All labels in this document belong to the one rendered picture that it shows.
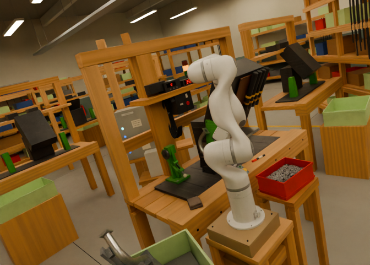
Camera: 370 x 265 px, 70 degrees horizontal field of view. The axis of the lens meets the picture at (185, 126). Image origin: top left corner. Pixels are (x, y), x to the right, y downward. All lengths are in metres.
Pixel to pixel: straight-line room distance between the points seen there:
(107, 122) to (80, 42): 10.94
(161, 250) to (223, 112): 0.71
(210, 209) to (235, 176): 0.44
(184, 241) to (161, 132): 0.95
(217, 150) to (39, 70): 10.96
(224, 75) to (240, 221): 0.70
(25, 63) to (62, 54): 1.46
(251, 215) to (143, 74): 1.23
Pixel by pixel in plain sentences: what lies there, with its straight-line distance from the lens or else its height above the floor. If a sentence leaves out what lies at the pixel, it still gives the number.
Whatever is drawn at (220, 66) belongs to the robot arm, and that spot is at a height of 1.67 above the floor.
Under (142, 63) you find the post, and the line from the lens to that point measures 2.02.
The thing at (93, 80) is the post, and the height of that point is 1.76.
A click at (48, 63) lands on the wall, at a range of 12.02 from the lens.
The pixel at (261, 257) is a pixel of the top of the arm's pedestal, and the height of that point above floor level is 0.85.
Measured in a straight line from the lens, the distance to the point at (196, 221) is 1.60.
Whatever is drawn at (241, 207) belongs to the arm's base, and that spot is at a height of 1.02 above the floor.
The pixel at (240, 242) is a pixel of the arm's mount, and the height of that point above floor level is 0.92.
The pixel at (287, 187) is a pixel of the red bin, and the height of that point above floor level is 0.88.
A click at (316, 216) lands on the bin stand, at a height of 0.52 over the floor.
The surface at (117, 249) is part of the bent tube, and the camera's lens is 1.13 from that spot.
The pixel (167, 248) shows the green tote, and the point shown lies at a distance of 1.39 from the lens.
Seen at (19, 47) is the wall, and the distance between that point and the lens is 11.88.
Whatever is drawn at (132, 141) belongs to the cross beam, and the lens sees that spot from 2.05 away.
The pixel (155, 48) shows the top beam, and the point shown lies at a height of 1.88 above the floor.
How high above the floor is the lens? 1.74
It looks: 14 degrees down
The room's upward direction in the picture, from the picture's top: 15 degrees counter-clockwise
